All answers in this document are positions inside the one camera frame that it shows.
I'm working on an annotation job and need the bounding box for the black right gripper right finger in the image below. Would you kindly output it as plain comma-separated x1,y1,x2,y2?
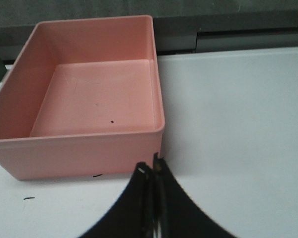
152,153,235,238

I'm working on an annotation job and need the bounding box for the grey stone countertop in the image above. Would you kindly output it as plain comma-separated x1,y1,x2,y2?
0,0,298,27

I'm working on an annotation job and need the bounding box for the pink plastic bin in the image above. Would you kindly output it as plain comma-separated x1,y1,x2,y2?
0,15,165,180

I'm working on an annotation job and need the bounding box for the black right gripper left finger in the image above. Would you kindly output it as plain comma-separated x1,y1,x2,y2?
81,162,154,238

